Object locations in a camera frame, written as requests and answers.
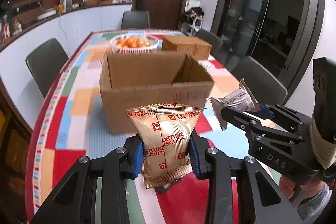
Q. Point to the white lower counter cabinets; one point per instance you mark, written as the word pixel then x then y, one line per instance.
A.
pixel 70 30

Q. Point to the right near dark chair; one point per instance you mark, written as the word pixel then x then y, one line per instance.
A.
pixel 266 88

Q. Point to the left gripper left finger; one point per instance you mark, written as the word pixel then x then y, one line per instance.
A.
pixel 92 184

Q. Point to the left side dark chair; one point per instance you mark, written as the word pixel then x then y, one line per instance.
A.
pixel 45 62

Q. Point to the gold fortune biscuits packet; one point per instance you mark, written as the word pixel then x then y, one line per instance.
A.
pixel 165 130

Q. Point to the woven wicker basket box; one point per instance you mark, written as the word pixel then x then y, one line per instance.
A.
pixel 194 46

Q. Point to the person's right hand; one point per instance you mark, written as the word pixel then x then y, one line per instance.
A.
pixel 317 196

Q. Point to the KUPOH cardboard box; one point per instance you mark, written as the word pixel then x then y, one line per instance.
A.
pixel 134 80

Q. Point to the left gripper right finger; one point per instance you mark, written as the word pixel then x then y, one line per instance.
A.
pixel 240 190

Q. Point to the right far dark chair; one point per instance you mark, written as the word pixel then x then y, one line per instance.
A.
pixel 212 39

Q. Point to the white fruit basket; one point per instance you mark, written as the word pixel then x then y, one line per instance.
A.
pixel 119 50

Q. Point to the oranges in basket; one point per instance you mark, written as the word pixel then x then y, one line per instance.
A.
pixel 132 42

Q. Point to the far end dark chair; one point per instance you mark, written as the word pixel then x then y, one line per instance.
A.
pixel 135 20

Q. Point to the white silver snack packet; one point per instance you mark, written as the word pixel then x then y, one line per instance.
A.
pixel 241 100

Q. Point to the glass sliding door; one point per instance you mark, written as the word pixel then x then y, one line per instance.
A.
pixel 241 24

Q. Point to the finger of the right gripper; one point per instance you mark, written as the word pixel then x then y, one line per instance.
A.
pixel 282 116
pixel 248 124

